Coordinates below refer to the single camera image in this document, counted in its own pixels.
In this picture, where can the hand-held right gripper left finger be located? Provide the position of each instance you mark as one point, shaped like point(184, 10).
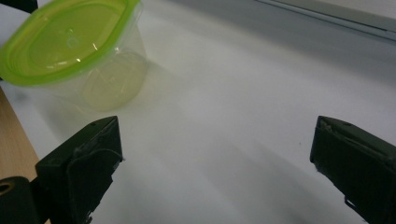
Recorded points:
point(81, 174)

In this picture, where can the clear plastic container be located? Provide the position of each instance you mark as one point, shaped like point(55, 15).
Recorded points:
point(118, 77)

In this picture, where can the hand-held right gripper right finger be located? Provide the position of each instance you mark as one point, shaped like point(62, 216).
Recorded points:
point(358, 165)

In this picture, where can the aluminium rail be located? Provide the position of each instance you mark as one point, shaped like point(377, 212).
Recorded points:
point(342, 18)

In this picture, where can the green plastic lid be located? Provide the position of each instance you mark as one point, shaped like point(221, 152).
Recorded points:
point(62, 40)

